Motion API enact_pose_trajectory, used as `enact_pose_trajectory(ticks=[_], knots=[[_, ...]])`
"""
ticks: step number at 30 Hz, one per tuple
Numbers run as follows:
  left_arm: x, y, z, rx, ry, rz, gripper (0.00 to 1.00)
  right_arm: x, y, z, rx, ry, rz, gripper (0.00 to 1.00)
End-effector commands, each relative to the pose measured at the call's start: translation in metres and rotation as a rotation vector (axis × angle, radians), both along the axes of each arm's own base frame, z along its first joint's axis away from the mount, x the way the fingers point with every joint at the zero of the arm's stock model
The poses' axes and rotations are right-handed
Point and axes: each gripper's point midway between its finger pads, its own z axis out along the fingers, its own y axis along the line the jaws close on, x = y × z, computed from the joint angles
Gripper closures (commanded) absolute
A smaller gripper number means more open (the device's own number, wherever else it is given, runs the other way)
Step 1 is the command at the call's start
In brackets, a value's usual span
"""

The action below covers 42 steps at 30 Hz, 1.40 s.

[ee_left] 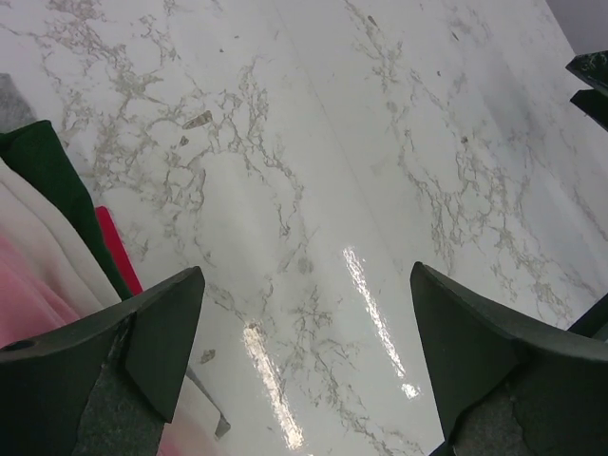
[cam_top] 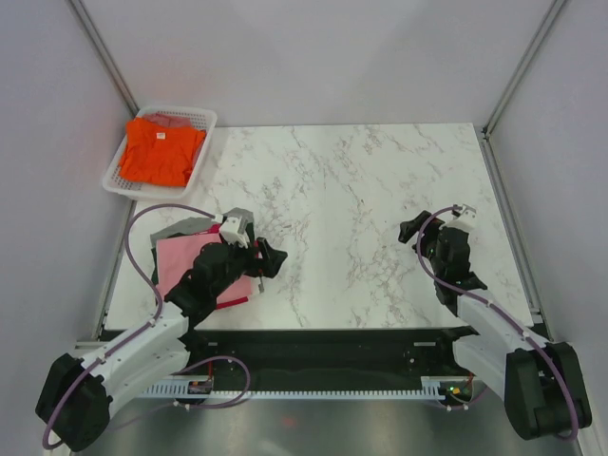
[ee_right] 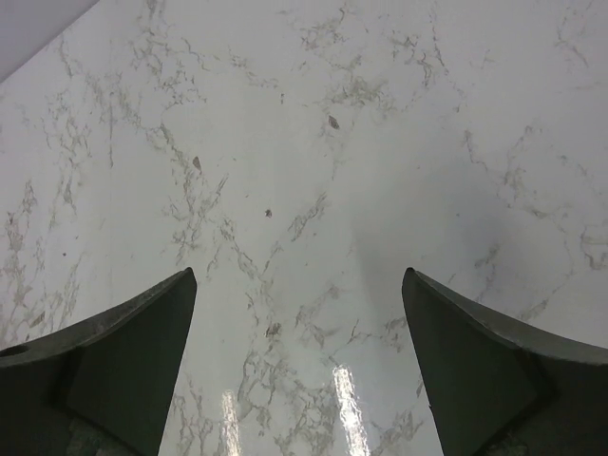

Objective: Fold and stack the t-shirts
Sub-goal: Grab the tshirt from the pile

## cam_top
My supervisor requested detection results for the right aluminium frame post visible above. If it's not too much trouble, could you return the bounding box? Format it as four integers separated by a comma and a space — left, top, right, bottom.
478, 0, 570, 141

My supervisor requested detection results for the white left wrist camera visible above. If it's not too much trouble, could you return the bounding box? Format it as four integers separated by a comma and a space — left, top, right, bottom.
219, 215, 252, 248

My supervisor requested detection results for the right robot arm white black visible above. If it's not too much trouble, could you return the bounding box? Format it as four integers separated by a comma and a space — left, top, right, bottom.
398, 205, 593, 441

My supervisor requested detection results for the dusty pink shirt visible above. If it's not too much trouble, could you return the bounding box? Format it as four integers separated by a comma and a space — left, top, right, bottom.
142, 112, 192, 128

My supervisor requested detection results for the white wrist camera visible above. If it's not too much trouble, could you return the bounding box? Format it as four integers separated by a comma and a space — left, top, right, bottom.
446, 204, 477, 234
219, 215, 252, 248

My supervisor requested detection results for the pink folded t shirt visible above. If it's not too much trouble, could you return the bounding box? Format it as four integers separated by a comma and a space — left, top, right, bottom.
156, 229, 255, 308

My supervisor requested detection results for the crimson folded t shirt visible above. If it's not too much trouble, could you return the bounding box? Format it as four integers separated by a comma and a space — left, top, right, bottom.
202, 221, 263, 309

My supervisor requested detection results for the left aluminium frame post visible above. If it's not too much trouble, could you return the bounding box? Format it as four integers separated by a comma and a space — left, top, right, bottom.
66, 0, 140, 116

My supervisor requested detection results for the orange t shirt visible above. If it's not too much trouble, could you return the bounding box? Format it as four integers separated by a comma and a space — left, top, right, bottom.
119, 117, 206, 187

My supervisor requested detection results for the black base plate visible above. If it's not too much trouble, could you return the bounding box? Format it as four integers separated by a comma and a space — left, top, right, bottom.
181, 327, 474, 390

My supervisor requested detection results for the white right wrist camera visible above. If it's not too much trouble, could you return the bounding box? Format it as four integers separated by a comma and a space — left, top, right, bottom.
446, 204, 477, 234

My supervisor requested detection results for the grey folded t shirt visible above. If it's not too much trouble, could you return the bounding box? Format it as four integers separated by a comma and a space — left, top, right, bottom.
149, 206, 256, 243

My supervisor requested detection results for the aluminium frame post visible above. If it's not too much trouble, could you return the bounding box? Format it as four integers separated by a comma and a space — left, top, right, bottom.
66, 0, 140, 116
478, 0, 570, 141

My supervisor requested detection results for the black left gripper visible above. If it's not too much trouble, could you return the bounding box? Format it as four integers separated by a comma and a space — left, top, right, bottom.
212, 237, 286, 297

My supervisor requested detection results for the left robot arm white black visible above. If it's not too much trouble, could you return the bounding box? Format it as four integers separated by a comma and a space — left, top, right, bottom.
35, 237, 288, 451

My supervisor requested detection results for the white slotted cable duct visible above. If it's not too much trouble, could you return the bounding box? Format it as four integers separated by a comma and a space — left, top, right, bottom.
138, 377, 446, 401

